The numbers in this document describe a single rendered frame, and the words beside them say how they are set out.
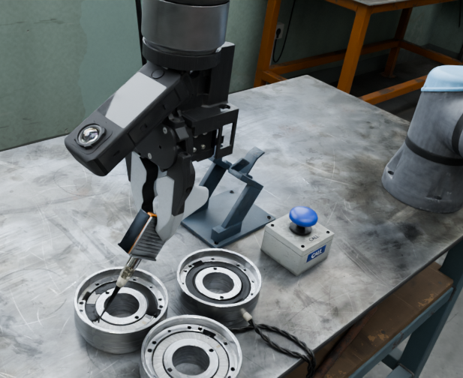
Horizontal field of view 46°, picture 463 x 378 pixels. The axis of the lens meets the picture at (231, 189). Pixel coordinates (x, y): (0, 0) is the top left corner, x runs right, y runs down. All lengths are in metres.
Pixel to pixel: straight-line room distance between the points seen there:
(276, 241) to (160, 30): 0.39
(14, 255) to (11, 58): 1.56
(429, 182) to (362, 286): 0.27
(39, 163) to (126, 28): 1.59
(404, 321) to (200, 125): 0.74
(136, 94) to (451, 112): 0.57
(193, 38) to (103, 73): 2.03
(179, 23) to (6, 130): 1.94
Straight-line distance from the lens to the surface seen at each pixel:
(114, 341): 0.62
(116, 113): 0.49
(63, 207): 0.85
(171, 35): 0.48
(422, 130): 0.97
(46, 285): 0.72
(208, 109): 0.54
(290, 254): 0.76
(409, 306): 1.19
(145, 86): 0.50
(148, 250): 0.60
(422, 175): 0.98
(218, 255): 0.72
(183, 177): 0.52
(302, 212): 0.76
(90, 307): 0.65
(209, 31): 0.48
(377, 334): 1.10
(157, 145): 0.53
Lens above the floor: 1.29
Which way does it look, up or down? 32 degrees down
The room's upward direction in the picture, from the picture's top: 9 degrees clockwise
